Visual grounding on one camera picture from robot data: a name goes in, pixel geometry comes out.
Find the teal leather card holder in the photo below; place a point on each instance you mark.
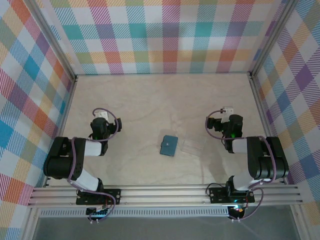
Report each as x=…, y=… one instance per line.
x=168, y=146

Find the controller board with orange part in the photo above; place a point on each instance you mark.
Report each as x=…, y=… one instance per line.
x=237, y=210

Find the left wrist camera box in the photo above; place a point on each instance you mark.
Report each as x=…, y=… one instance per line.
x=102, y=114

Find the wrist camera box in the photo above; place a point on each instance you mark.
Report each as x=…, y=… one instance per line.
x=102, y=114
x=228, y=110

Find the black controller board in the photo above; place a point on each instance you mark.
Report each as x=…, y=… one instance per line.
x=97, y=212

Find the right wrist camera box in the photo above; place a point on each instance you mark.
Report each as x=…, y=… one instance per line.
x=228, y=110

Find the long aluminium base rail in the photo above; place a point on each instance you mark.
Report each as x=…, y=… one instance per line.
x=162, y=196

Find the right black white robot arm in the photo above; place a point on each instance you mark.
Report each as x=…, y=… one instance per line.
x=270, y=160

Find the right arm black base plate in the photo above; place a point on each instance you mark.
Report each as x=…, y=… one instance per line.
x=217, y=195

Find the aluminium table side rail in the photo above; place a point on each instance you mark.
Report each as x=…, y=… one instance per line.
x=262, y=112
x=63, y=125

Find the aluminium frame post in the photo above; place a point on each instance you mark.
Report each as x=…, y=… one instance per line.
x=271, y=37
x=51, y=37

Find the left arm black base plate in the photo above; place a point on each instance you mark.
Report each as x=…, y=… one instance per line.
x=112, y=196

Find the clear plastic card case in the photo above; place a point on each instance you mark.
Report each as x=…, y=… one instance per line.
x=192, y=146

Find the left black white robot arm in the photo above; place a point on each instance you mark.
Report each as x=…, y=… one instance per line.
x=60, y=162

